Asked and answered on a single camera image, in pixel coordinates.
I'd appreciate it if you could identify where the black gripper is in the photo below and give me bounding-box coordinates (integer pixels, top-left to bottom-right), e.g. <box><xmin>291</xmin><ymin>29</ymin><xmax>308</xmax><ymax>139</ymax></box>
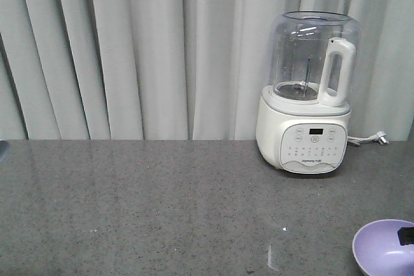
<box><xmin>0</xmin><ymin>140</ymin><xmax>10</xmax><ymax>162</ymax></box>

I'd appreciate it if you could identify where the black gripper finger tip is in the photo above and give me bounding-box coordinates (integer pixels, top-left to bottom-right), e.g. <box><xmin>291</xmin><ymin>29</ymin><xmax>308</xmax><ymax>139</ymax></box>
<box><xmin>397</xmin><ymin>227</ymin><xmax>414</xmax><ymax>246</ymax></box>

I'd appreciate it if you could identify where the white power cord with plug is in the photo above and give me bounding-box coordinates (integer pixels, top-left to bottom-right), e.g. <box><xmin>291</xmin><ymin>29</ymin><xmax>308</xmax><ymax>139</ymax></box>
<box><xmin>346</xmin><ymin>131</ymin><xmax>390</xmax><ymax>147</ymax></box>

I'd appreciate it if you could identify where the grey pleated curtain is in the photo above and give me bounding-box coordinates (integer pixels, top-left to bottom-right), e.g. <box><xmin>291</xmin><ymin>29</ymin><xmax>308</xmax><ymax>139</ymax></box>
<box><xmin>1</xmin><ymin>0</ymin><xmax>413</xmax><ymax>140</ymax></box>

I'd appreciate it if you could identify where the white blender with clear jar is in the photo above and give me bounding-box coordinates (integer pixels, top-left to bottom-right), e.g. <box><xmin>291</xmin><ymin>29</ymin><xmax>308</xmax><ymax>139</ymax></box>
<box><xmin>256</xmin><ymin>11</ymin><xmax>360</xmax><ymax>175</ymax></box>

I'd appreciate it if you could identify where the purple plastic bowl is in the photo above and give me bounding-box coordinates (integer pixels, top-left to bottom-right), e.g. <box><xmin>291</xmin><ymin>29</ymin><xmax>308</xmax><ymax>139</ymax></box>
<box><xmin>352</xmin><ymin>219</ymin><xmax>413</xmax><ymax>275</ymax></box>

